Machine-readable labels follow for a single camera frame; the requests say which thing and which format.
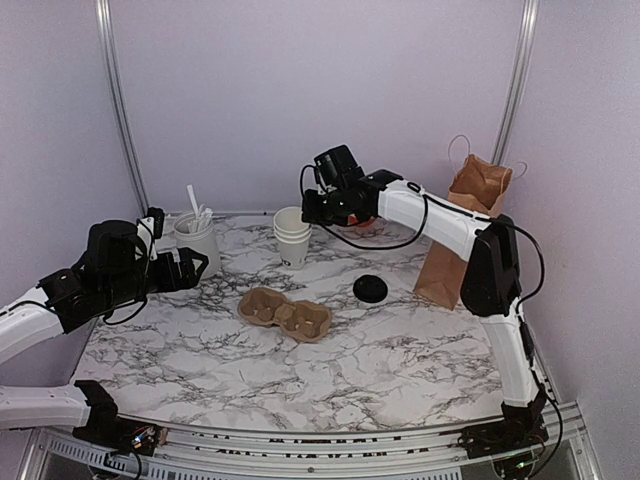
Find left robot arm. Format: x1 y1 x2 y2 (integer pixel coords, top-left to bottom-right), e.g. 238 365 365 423
1 208 209 456

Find right aluminium frame post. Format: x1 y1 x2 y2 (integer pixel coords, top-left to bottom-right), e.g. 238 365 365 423
491 0 540 165

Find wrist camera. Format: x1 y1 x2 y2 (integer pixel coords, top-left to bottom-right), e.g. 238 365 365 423
137 207 165 243
314 144 364 190

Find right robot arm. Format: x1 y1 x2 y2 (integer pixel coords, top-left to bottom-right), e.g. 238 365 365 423
300 170 551 458

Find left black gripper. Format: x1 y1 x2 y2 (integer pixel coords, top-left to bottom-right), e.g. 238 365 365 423
102 247 208 309

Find white cylindrical straw holder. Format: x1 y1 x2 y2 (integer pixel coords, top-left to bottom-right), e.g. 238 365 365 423
173 212 222 280

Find aluminium frame post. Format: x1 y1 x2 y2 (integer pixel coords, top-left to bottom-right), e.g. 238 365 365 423
491 0 540 165
95 0 150 213

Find stacked white paper cups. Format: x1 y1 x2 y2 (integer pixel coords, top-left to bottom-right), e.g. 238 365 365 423
275 229 312 270

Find white paper cup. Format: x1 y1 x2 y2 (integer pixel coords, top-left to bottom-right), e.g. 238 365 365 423
273 206 311 236

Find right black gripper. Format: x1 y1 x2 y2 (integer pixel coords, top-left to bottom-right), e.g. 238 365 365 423
301 188 350 227

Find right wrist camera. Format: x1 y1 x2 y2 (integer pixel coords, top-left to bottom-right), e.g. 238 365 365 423
314 144 364 190

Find left aluminium frame post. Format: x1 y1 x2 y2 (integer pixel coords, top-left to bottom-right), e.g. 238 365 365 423
95 0 150 213

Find tall white wrapped straw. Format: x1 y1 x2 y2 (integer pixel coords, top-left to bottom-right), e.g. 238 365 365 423
186 184 200 218

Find orange and white bowl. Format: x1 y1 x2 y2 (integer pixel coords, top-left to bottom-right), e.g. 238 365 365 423
348 214 376 228

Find short white wrapped straw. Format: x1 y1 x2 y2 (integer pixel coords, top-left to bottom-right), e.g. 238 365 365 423
187 205 212 233

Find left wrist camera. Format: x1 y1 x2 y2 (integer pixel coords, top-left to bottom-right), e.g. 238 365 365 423
137 207 165 243

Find brown paper bag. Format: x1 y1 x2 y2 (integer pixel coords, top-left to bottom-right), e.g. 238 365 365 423
414 152 516 310

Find brown cardboard cup carrier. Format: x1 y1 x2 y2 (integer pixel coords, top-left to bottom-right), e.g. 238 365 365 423
237 287 333 343

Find black plastic cup lid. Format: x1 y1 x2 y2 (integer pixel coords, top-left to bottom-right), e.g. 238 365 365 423
352 274 388 304

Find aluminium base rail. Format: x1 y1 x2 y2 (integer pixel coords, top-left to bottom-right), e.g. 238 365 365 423
17 403 602 479

